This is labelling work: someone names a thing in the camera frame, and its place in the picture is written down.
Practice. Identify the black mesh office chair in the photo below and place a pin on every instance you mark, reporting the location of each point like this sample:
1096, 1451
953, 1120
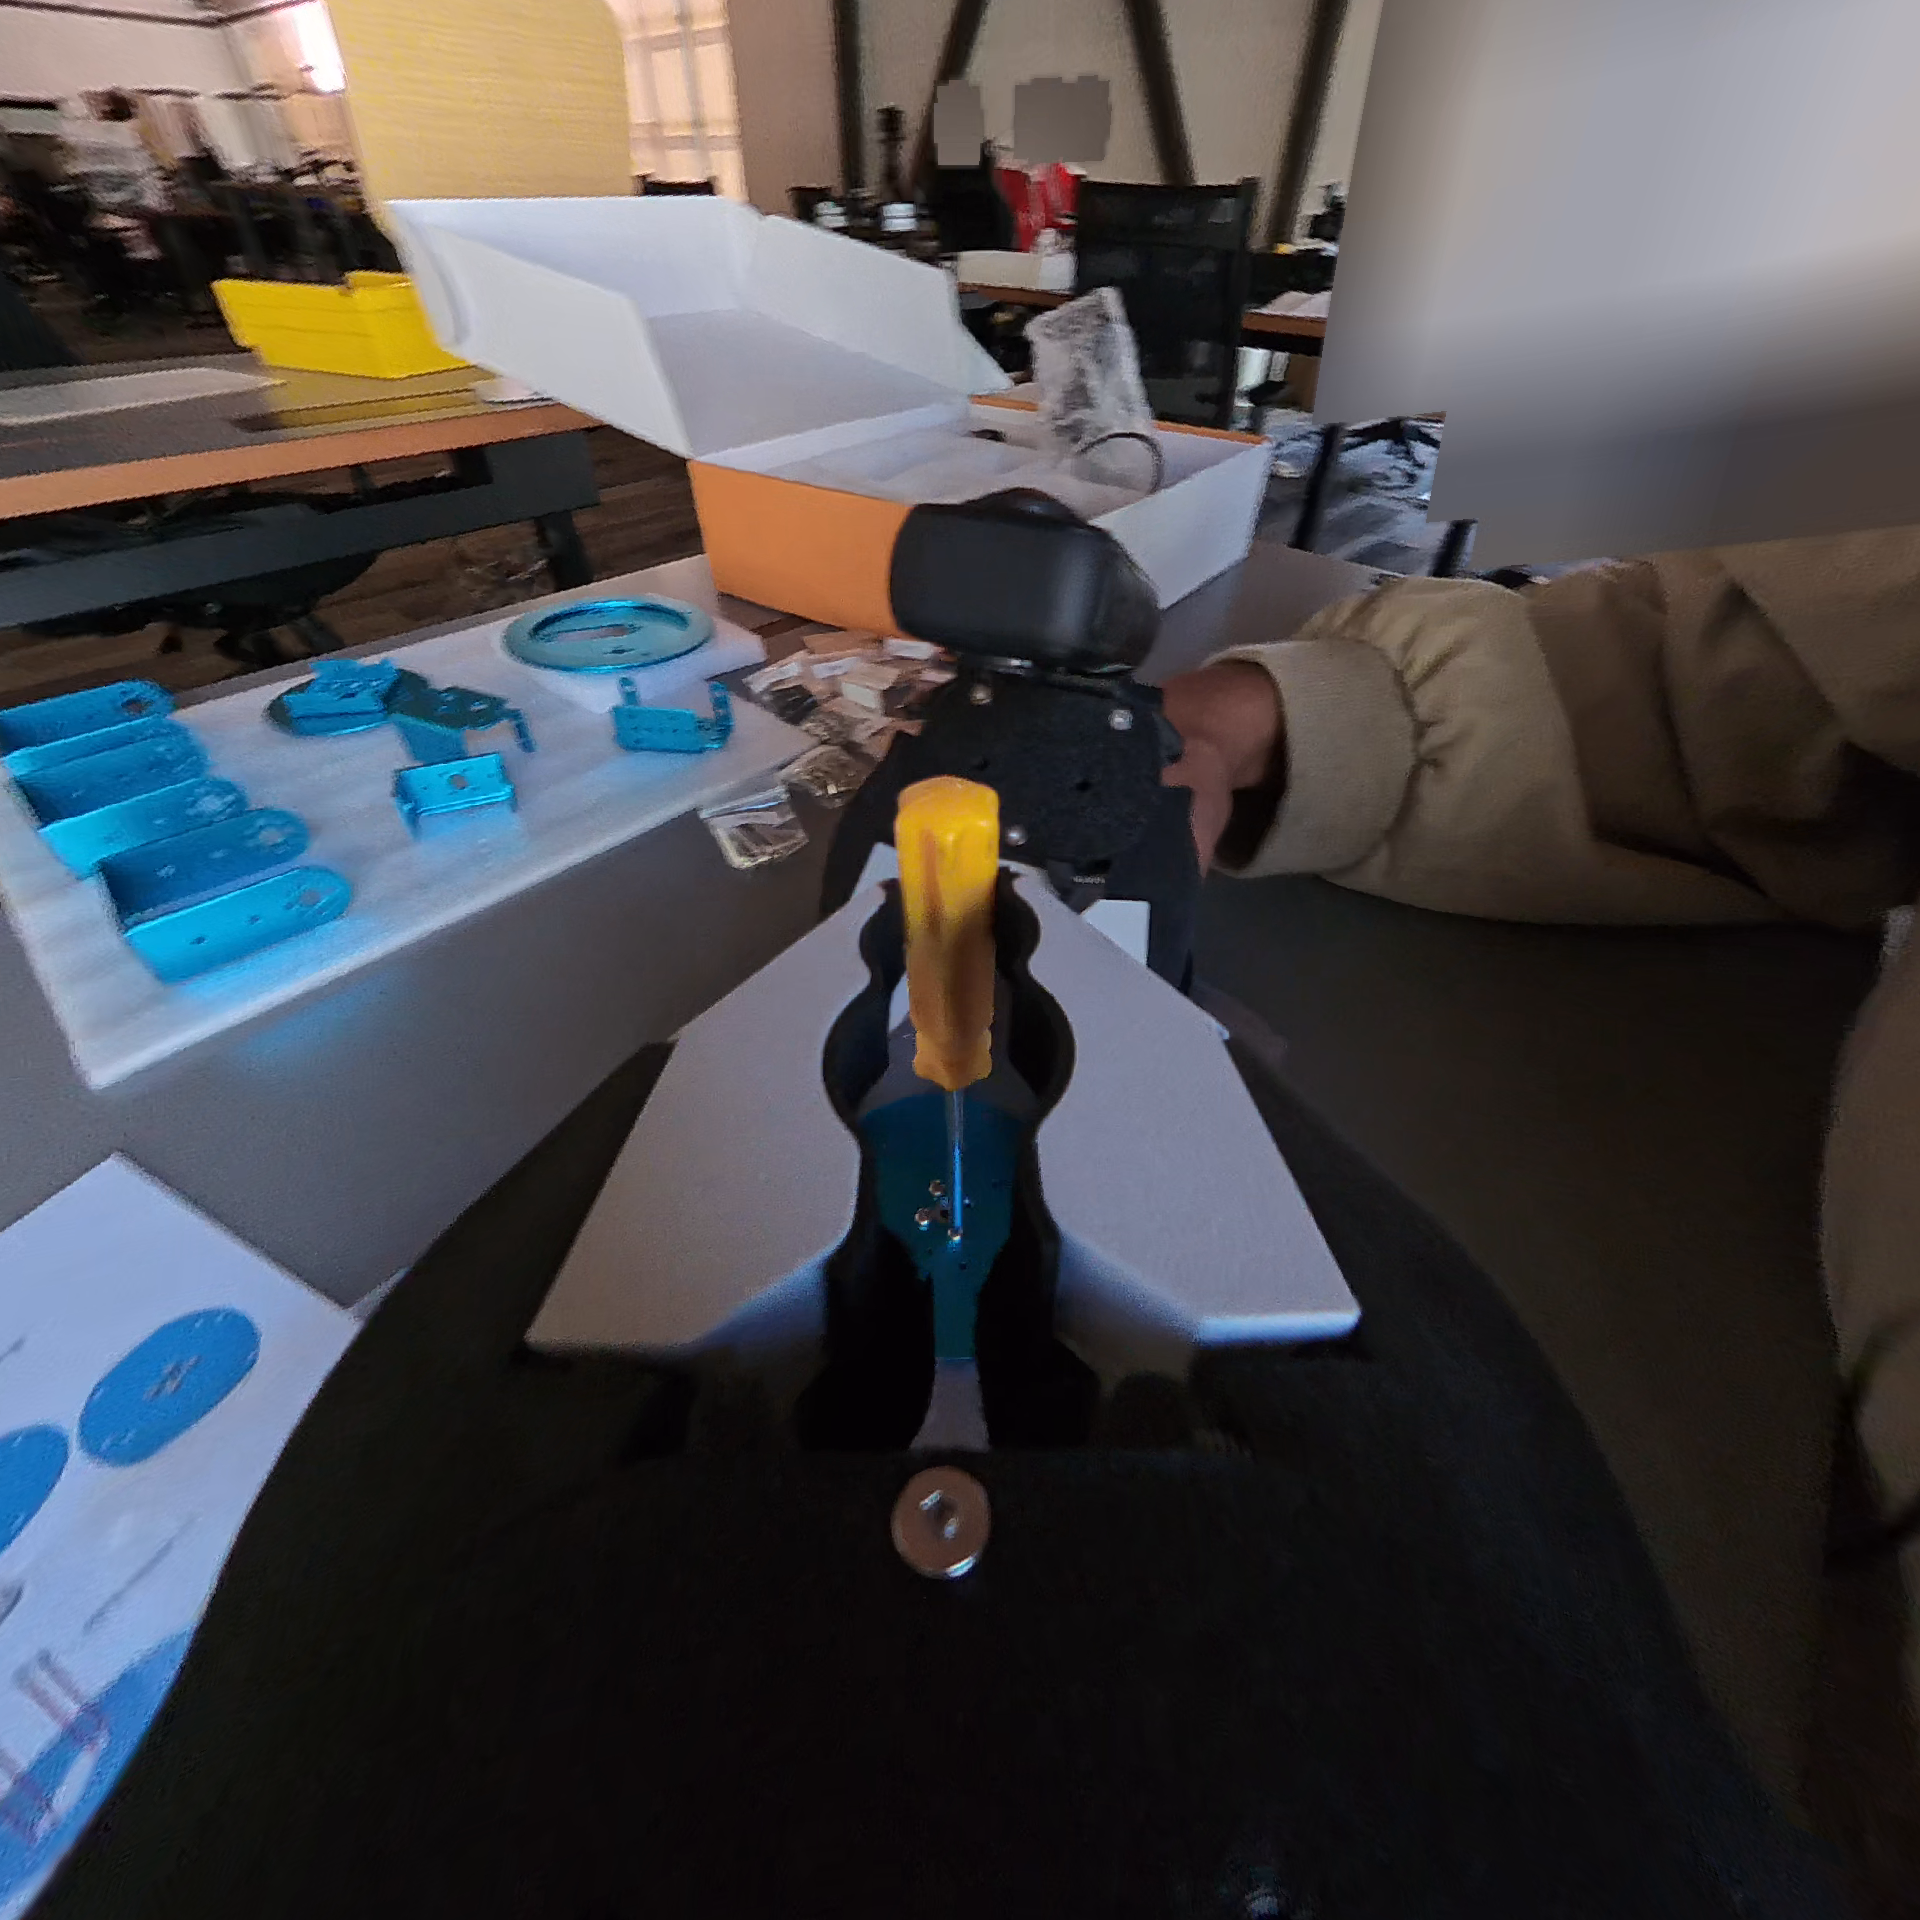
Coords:
1170, 285

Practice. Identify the white assembly guide sheet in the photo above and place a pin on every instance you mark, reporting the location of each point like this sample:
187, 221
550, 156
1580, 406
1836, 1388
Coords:
133, 1351

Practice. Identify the person's right forearm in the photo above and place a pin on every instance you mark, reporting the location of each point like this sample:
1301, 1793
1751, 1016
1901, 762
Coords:
1575, 735

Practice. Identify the blue joined metal brackets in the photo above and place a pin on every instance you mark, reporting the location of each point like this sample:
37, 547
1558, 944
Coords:
435, 707

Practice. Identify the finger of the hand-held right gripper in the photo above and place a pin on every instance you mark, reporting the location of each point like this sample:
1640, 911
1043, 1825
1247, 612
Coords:
1127, 929

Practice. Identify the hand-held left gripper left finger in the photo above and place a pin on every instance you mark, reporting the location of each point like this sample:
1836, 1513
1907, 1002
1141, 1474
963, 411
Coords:
707, 1198

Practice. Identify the yellow divider panel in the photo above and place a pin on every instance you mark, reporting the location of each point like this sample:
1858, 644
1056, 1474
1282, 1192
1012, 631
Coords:
480, 90

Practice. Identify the person's right hand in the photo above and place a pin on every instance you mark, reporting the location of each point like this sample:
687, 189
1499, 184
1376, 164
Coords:
1230, 735

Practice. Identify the white foam sheet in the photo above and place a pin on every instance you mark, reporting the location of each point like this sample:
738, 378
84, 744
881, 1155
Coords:
375, 898

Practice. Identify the blue multi-hole metal bracket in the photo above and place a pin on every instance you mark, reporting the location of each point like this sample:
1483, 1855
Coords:
660, 731

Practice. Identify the pile of small hardware bags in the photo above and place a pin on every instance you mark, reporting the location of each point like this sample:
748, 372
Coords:
839, 707

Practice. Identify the small blue metal bracket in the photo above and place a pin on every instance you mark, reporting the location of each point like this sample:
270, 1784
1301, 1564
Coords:
450, 788

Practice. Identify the stacked yellow plastic bins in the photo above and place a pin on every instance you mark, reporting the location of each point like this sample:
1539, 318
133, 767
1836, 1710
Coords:
332, 323

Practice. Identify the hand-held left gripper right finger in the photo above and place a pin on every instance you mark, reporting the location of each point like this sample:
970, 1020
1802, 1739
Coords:
1186, 1198

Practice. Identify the grey desk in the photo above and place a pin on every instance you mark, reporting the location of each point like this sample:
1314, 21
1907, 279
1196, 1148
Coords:
1424, 1124

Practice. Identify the blue round metal disc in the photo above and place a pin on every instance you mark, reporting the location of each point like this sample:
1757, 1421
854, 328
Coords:
944, 1290

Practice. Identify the orange and white cardboard box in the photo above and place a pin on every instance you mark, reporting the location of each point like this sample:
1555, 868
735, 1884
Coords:
780, 555

